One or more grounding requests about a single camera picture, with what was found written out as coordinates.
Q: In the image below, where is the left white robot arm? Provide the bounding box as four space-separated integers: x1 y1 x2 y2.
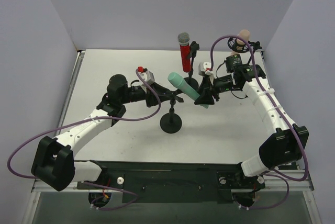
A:
31 71 186 191

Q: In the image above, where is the mint green microphone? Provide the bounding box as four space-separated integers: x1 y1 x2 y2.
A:
167 72 200 101

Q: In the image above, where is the pink microphone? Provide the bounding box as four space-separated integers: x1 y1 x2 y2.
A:
231 29 250 54

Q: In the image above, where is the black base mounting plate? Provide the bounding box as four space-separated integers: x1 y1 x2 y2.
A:
86 161 265 205

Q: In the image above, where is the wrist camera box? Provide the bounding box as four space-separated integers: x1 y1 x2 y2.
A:
137 66 155 86
198 62 214 77

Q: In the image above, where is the black round-base clip stand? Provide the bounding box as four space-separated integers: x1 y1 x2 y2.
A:
187 41 199 78

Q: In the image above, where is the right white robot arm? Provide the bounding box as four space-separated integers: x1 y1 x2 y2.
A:
195 54 309 182

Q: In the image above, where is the black tripod shock-mount stand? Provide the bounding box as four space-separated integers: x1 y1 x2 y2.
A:
227 37 262 54

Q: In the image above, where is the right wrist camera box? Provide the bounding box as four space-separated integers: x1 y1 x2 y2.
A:
198 62 214 77

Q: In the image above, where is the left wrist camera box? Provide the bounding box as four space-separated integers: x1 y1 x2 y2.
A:
137 66 155 86

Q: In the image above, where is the red glitter microphone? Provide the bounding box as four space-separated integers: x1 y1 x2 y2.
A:
177 32 191 73

